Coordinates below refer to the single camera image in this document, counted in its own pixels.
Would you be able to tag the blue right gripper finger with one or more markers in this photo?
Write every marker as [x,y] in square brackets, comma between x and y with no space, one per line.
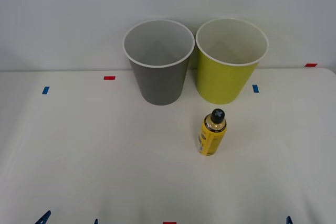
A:
[289,221]

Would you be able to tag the yellow bottle with black cap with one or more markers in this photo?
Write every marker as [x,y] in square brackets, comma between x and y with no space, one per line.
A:
[211,140]

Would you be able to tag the grey plastic waste bin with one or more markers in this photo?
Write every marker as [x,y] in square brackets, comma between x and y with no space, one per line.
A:
[160,85]

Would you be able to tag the yellow-green plastic waste bin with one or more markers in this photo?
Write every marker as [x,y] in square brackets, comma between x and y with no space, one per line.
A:
[223,82]

